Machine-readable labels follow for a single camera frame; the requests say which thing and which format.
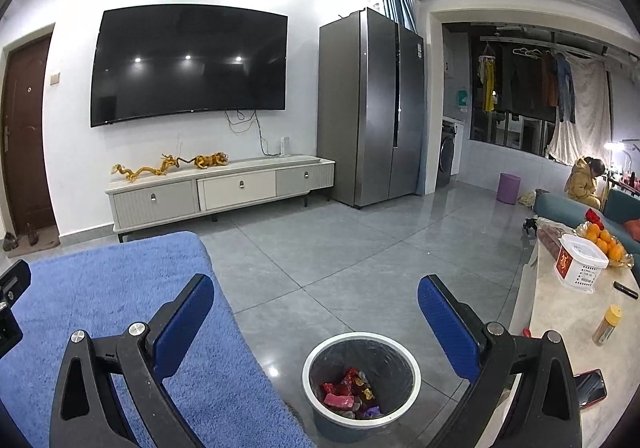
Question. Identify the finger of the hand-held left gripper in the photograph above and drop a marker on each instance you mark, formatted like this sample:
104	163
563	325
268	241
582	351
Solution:
15	278

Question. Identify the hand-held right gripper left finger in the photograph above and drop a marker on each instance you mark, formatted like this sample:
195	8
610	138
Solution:
182	323

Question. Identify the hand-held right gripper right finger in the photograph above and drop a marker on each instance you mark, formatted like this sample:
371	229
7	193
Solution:
447	323

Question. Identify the white rimmed trash bin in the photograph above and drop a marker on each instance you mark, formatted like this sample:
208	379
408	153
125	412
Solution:
350	353

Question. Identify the dark shoe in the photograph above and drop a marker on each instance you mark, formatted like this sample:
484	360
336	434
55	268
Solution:
32	235
9	242

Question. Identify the brown doormat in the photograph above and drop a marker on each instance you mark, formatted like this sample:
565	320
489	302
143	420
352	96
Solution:
50	240

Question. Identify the blue fluffy rug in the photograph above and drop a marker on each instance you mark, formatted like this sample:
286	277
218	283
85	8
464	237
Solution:
100	288

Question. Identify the beige marble coffee table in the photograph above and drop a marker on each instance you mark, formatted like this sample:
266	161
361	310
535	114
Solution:
565	318

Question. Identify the small black toy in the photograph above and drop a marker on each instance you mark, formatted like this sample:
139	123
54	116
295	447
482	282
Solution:
530	227

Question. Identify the white grey television cabinet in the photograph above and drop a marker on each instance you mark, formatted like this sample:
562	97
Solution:
150	200

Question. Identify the dark red food packet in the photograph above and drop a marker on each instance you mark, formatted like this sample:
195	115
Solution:
550	238

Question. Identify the white plastic basket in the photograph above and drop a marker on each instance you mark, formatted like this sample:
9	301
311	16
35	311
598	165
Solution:
580	268

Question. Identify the brown entrance door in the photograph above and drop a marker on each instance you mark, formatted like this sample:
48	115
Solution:
25	128

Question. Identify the golden dragon figurine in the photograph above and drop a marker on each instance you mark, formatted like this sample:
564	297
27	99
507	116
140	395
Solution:
145	172

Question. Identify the red cased smartphone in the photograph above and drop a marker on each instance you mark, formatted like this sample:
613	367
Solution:
590	388

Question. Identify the yellow capped bottle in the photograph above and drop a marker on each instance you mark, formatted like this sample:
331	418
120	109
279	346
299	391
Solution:
606	328

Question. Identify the teal sofa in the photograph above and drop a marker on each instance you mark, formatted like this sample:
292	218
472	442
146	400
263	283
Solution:
555	205

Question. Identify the golden tiger figurine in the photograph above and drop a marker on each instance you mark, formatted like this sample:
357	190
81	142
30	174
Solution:
210	160

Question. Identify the grey washing machine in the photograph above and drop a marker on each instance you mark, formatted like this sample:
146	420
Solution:
447	153

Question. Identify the pile of oranges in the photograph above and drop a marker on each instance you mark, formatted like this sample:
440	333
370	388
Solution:
600	235

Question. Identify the black remote control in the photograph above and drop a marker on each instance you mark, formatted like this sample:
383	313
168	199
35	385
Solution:
625	289

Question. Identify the red box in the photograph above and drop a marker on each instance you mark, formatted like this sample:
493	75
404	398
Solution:
595	218

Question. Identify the white router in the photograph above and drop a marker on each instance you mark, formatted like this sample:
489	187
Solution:
285	147

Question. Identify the orange cushion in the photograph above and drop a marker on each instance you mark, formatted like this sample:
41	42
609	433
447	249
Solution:
632	229

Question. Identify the grey double-door refrigerator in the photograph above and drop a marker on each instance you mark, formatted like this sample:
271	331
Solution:
360	103

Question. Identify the yellow hanging garment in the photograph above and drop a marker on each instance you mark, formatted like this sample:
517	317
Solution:
489	88

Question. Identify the white desk lamp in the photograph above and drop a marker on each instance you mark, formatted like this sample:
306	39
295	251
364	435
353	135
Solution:
615	146

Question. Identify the white hanging sheet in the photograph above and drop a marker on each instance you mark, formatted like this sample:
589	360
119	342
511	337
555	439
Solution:
590	113

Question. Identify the dark hanging clothes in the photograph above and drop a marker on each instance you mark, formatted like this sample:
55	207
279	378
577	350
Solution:
520	78

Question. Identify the blue hanging jacket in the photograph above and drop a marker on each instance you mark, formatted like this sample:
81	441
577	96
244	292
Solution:
565	88

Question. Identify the brown hanging jacket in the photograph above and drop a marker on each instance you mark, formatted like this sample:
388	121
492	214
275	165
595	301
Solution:
550	81

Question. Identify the blue curtain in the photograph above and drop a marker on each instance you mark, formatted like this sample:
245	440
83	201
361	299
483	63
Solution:
400	11

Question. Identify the wall light switch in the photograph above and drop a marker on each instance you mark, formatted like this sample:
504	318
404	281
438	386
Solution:
55	78

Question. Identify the teal wall box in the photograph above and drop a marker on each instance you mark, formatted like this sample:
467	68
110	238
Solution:
462	97

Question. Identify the black wall television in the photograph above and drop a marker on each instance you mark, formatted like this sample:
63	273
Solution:
190	63

